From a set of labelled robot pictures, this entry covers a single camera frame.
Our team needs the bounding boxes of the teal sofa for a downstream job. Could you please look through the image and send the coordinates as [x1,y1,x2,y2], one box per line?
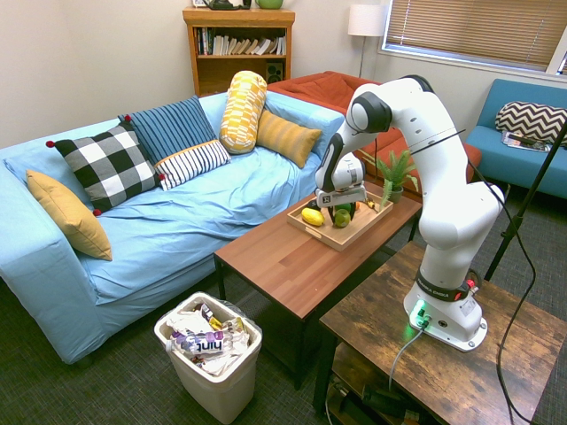
[464,78,567,200]

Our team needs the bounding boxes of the magazine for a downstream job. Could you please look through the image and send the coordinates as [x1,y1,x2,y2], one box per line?
[500,131,553,153]

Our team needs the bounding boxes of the black cable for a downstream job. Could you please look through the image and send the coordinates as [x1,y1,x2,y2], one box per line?
[464,157,538,425]

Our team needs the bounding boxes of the crumpled hint label wrapper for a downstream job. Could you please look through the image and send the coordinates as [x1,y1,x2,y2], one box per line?
[170,329,236,359]

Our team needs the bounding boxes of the orange sofa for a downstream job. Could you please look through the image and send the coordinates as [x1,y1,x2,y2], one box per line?
[267,70,483,196]

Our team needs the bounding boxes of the row of books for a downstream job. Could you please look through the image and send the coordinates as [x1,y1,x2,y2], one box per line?
[196,27,287,57]

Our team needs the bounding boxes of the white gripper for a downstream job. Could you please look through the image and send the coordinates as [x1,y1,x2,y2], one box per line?
[315,184,368,226]

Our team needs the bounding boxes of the wooden tray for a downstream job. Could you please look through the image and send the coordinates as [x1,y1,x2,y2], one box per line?
[286,179,395,253]

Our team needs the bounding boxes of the white trash bin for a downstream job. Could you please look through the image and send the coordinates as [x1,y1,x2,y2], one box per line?
[153,290,263,425]

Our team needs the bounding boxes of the plain mustard pillow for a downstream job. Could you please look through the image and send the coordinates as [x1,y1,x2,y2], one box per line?
[25,169,113,262]

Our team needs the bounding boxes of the wooden window blinds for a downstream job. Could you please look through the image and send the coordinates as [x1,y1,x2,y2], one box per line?
[383,0,567,74]

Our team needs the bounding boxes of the black device under table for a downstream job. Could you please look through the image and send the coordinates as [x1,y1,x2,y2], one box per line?
[361,384,408,415]

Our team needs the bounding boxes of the blue striped pillow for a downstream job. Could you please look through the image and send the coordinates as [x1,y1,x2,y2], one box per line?
[117,95,218,167]

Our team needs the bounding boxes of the grey cable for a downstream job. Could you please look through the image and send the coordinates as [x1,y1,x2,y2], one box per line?
[388,329,426,391]

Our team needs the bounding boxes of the rustic dark wood table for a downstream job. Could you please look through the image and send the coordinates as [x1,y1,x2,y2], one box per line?
[312,241,567,425]

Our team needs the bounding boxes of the light blue sofa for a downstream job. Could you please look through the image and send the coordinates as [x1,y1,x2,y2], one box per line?
[0,90,346,367]

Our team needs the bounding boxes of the wooden bookshelf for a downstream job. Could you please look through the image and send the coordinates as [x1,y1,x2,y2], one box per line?
[182,6,297,97]

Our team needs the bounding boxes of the yellow lemon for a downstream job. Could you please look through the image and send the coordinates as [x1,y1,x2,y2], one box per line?
[300,207,326,228]

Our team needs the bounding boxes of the black white checked pillow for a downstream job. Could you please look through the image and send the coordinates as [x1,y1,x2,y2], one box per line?
[45,121,166,217]

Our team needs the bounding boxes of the white shade floor lamp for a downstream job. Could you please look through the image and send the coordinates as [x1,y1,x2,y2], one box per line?
[347,4,389,79]

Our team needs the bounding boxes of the black camera stand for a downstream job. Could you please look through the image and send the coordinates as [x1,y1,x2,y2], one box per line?
[484,121,567,282]

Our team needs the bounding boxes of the white navy striped pillow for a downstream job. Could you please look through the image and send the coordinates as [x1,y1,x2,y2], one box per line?
[153,139,232,192]

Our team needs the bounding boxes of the black object on shelf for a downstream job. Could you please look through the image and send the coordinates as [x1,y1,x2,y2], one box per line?
[207,0,252,11]

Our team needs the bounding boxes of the yellow patterned bolster pillow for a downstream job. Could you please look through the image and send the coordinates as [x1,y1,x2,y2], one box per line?
[218,70,268,155]

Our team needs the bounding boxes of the reddish wooden coffee table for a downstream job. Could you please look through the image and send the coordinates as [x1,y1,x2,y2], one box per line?
[214,172,424,390]

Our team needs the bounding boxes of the mustard striped lumbar pillow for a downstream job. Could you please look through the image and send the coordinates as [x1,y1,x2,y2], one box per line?
[255,109,323,169]

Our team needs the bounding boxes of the small potted fern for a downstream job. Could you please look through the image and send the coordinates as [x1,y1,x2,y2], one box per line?
[358,149,420,207]

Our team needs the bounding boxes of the black white chevron pillow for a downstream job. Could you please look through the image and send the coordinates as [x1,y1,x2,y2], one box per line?
[494,100,567,147]

